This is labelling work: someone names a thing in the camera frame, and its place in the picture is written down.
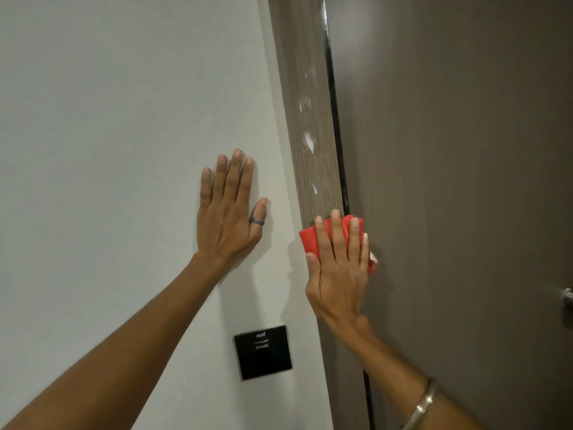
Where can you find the person's right little finger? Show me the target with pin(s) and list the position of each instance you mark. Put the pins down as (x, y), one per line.
(364, 251)

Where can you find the red cleaning cloth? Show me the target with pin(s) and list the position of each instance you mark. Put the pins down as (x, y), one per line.
(309, 241)

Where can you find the person's left forearm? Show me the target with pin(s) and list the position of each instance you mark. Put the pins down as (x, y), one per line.
(112, 358)

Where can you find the wooden door frame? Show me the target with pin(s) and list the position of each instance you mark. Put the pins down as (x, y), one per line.
(309, 111)

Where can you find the person's left hand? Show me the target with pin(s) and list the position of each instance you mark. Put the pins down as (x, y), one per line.
(221, 230)

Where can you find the person's right thumb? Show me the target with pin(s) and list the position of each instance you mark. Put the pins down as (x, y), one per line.
(312, 273)

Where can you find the person's left middle finger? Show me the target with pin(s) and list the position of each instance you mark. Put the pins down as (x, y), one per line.
(232, 174)

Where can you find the person's right hand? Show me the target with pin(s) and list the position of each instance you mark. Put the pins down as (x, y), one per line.
(336, 277)

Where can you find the person's right middle finger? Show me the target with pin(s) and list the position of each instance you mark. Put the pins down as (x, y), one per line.
(339, 235)

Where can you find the black wall switch panel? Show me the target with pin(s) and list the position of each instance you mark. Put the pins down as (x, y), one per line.
(262, 353)

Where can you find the grey brown door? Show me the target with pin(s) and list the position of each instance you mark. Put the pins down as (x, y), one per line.
(465, 196)

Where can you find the person's right forearm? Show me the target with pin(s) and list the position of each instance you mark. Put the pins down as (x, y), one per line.
(398, 376)

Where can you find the person's left thumb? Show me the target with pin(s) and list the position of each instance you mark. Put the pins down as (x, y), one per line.
(258, 218)

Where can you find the person's left little finger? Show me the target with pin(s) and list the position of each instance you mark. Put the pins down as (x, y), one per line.
(205, 187)

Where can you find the silver metal bangle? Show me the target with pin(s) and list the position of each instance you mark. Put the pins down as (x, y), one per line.
(421, 405)

